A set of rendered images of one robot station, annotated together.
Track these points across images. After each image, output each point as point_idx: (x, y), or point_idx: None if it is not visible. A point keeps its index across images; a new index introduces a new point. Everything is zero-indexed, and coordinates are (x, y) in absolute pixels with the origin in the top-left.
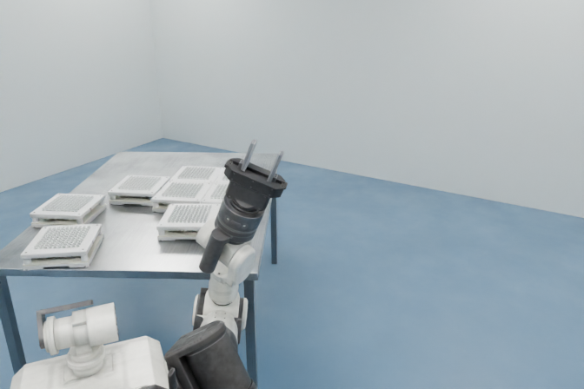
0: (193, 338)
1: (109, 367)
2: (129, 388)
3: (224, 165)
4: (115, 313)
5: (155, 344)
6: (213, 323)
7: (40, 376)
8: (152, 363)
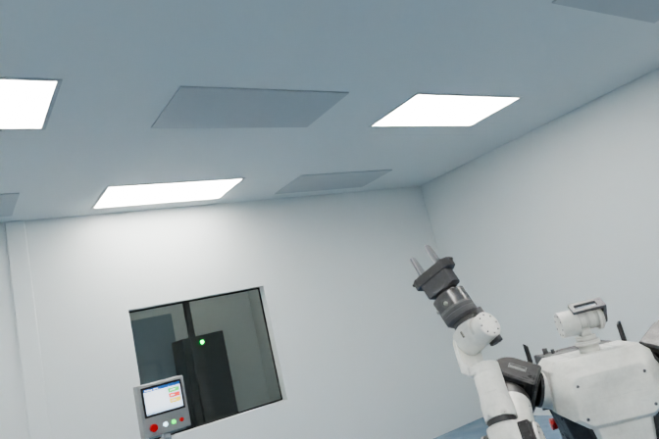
0: (517, 363)
1: (575, 354)
2: (556, 355)
3: (452, 258)
4: (554, 316)
5: (549, 367)
6: (502, 367)
7: (620, 344)
8: (546, 361)
